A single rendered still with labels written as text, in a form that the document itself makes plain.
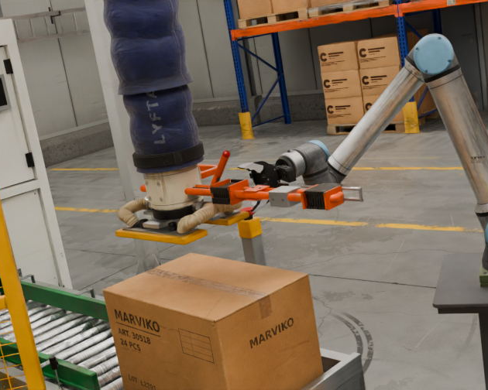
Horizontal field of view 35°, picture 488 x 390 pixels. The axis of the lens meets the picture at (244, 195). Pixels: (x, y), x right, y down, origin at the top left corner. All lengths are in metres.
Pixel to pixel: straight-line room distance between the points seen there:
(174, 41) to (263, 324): 0.89
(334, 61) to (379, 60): 0.68
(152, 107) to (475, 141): 1.00
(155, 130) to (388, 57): 7.86
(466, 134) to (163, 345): 1.16
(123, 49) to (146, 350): 0.97
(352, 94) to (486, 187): 7.95
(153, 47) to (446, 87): 0.90
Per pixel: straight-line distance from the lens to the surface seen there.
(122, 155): 5.42
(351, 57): 10.32
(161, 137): 2.33
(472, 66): 10.94
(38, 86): 12.54
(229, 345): 2.26
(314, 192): 2.02
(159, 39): 2.31
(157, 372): 2.58
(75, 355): 3.26
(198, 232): 2.32
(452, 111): 2.46
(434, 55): 2.43
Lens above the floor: 1.77
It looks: 13 degrees down
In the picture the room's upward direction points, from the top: 10 degrees counter-clockwise
